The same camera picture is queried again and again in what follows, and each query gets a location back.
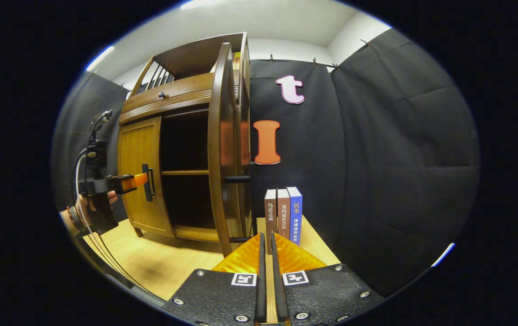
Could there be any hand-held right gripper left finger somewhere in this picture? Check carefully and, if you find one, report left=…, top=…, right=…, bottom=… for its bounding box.
left=161, top=232, right=267, bottom=326

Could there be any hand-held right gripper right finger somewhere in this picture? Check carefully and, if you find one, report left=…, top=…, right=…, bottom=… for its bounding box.
left=271, top=232, right=385, bottom=326

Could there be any wooden cabinet door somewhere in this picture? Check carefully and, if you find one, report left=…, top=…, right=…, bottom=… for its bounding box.
left=118, top=116, right=175, bottom=238
left=208, top=43, right=242, bottom=256

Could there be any wooden cabinet drawer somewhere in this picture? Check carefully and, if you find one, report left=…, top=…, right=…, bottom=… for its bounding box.
left=118, top=72, right=216, bottom=126

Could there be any wooden shoe cabinet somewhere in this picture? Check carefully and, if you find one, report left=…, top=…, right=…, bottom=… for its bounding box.
left=117, top=32, right=254, bottom=256

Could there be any blue book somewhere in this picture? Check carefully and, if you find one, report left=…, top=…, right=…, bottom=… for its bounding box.
left=286, top=186, right=303, bottom=246

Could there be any dark brown book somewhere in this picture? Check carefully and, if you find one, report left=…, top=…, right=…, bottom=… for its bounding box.
left=264, top=189, right=278, bottom=255

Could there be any reddish brown book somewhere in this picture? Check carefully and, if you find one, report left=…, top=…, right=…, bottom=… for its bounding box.
left=277, top=188, right=291, bottom=240

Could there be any black backdrop cloth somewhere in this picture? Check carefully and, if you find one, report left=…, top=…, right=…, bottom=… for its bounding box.
left=53, top=28, right=481, bottom=297

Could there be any large ceiling light panel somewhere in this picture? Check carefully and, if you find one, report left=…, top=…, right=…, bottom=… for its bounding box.
left=181, top=0, right=225, bottom=10

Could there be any black left door handle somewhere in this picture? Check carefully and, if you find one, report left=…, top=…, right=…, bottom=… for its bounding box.
left=142, top=164, right=156, bottom=202

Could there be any black door handle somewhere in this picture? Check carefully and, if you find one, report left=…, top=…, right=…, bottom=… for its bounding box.
left=225, top=175, right=254, bottom=243
left=142, top=164, right=156, bottom=202

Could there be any black right door handle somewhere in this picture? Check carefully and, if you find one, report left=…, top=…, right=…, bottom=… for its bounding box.
left=225, top=175, right=254, bottom=243

